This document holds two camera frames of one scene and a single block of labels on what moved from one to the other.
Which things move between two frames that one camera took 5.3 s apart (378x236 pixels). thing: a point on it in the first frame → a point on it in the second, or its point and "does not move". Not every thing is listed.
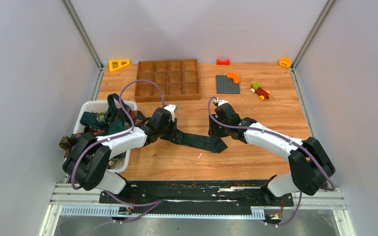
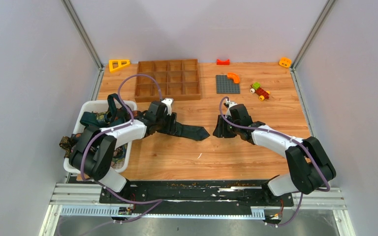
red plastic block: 223,62 does not move
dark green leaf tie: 210,144 → 192,132
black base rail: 192,196 does not move
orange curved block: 234,76 does not move
